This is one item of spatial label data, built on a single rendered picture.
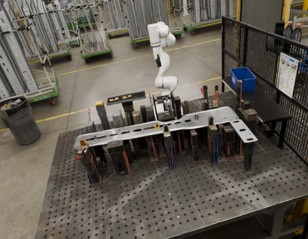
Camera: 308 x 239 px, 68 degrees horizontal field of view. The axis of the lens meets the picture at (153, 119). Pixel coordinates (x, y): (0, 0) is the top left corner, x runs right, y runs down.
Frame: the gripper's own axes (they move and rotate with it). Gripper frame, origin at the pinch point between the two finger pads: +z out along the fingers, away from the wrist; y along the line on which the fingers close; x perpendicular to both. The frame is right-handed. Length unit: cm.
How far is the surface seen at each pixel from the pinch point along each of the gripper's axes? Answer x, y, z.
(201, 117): 28, 24, 45
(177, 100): 11.4, 7.0, 33.4
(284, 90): 90, 36, 27
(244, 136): 49, 59, 45
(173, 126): 2, 30, 45
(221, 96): 75, -60, 75
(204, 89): 35.4, 9.3, 27.0
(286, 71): 90, 34, 12
